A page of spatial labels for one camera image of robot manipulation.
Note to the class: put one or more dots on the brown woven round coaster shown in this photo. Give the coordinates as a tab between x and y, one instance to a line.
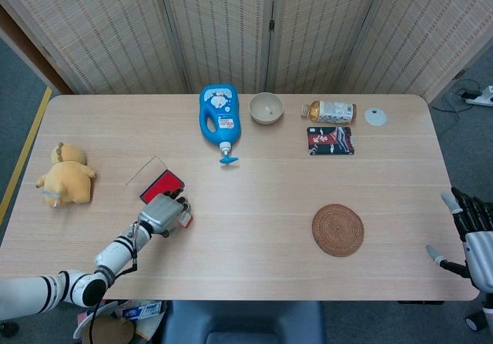
338	230

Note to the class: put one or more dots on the white power strip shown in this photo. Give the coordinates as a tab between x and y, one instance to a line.
483	97

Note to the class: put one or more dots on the blue pump bottle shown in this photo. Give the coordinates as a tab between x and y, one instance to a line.
219	117

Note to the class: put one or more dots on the tea bottle with label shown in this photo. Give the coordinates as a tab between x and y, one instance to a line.
331	112

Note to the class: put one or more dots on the brown round plush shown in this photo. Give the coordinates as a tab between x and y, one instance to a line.
111	332

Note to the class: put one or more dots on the yellow plush toy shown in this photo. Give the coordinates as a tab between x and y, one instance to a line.
69	182

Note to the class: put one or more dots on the brown wooden door frame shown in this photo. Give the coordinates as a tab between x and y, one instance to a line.
23	44

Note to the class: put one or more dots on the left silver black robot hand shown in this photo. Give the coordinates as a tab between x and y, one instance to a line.
159	213

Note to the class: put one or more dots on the white round disc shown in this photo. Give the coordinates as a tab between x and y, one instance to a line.
376	116

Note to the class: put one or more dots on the metal screen hinge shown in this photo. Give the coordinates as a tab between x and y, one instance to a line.
272	24

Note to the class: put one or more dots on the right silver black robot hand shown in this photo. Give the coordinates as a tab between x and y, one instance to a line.
479	259

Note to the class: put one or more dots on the yellow floor tape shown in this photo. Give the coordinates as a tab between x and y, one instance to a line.
27	147

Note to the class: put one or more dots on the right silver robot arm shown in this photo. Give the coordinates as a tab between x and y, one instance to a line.
487	301

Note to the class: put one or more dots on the blue white printed box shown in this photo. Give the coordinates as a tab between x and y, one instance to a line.
140	310

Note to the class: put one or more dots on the black caster wheel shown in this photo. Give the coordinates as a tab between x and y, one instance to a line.
475	321

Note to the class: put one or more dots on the beige bowl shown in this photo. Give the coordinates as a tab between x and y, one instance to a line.
265	109

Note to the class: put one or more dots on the dark blue chair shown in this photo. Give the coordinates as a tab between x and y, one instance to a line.
242	321

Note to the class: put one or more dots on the black red patterned packet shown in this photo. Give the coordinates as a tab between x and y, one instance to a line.
331	141

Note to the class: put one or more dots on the red ink pad clear lid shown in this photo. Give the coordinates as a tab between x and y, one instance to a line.
161	184

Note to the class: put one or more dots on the beige woven folding screen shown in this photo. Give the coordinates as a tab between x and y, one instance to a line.
115	32

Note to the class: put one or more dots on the white curved plate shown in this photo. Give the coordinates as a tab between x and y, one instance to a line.
82	326

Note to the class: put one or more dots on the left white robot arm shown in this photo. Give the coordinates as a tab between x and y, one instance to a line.
115	251

